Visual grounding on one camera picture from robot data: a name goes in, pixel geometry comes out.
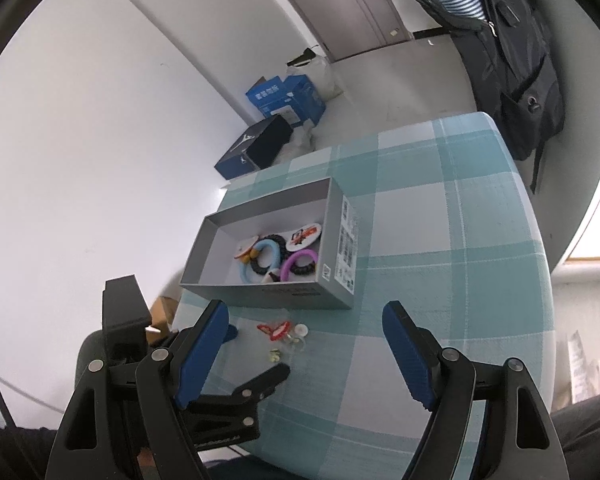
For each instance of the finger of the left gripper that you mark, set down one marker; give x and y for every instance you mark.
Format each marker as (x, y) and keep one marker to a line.
(230, 333)
(210, 421)

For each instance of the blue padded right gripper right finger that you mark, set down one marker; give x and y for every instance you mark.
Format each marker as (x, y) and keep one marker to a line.
(518, 439)

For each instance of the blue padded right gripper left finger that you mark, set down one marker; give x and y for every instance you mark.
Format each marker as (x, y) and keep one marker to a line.
(116, 406)

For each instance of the red butterfly hair clip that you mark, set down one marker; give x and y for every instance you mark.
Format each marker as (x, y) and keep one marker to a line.
(276, 331)

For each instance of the white pearl earring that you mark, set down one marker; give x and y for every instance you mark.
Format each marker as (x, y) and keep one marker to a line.
(298, 334)

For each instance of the orange white round badge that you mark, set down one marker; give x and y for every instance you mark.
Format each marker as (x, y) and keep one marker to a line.
(246, 250)

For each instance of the brown cardboard box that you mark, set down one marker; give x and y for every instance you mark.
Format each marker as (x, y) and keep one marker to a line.
(162, 313)

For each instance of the grey cardboard box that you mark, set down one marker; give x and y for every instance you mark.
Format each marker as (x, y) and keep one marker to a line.
(321, 277)

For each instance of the dark blue shoe box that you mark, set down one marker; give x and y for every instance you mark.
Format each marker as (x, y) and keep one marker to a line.
(255, 149)

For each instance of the teal plaid tablecloth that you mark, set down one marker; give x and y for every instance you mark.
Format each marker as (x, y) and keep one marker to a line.
(445, 227)

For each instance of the blue cardboard carton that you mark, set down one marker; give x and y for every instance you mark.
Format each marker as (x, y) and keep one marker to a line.
(293, 98)

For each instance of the white plastic bag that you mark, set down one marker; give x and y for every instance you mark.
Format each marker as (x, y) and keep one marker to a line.
(318, 70)

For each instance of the grey door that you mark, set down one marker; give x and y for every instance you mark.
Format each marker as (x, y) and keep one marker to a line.
(345, 28)

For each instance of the black backpack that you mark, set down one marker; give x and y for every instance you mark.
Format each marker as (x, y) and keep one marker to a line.
(509, 63)

